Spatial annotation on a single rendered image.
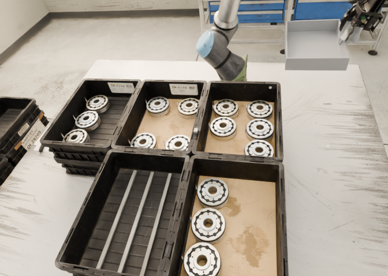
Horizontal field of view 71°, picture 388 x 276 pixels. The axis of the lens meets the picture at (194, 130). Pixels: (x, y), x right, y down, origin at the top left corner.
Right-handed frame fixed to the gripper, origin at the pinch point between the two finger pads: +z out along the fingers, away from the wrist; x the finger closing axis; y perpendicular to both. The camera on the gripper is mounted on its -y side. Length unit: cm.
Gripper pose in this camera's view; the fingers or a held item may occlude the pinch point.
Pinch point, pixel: (342, 41)
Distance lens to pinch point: 118.4
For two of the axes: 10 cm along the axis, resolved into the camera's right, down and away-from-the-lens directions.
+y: -1.5, 7.4, -6.5
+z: -1.6, 6.3, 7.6
